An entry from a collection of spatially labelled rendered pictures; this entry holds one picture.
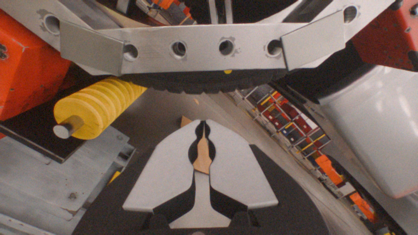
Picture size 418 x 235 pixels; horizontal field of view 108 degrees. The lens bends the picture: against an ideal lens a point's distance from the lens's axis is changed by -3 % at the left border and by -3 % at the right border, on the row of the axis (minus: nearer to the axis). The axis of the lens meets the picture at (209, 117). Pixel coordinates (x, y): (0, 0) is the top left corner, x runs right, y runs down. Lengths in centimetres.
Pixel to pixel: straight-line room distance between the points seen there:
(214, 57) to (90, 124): 17
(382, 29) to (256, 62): 14
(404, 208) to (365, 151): 187
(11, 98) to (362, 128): 53
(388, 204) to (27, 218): 244
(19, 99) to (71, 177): 30
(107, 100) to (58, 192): 31
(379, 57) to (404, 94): 16
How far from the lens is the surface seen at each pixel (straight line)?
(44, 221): 58
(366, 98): 39
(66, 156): 28
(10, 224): 56
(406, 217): 234
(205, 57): 16
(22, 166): 54
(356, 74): 38
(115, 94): 27
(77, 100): 23
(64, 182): 53
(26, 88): 27
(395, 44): 26
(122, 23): 27
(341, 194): 875
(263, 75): 26
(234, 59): 16
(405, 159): 57
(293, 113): 495
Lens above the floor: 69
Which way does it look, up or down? 19 degrees down
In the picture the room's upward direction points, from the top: 47 degrees clockwise
